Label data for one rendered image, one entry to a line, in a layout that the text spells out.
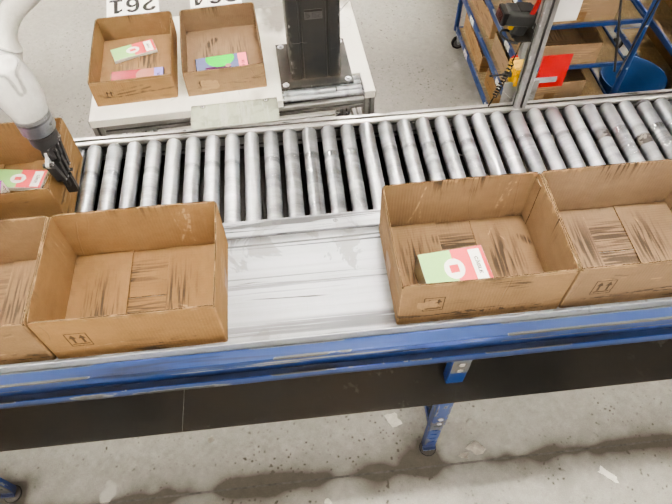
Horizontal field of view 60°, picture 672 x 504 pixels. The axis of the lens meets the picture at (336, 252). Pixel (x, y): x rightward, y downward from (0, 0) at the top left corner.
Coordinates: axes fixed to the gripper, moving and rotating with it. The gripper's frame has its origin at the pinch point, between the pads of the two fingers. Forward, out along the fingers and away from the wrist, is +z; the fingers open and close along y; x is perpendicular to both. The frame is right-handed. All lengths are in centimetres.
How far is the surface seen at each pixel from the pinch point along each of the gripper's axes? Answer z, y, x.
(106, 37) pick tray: 8, 83, 2
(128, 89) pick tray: 4.6, 45.8, -10.8
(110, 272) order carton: -3.4, -35.7, -17.0
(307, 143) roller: 11, 19, -70
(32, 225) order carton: -16.6, -29.3, -2.2
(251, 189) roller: 10, 0, -51
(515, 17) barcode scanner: -22, 31, -136
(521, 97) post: 6, 27, -143
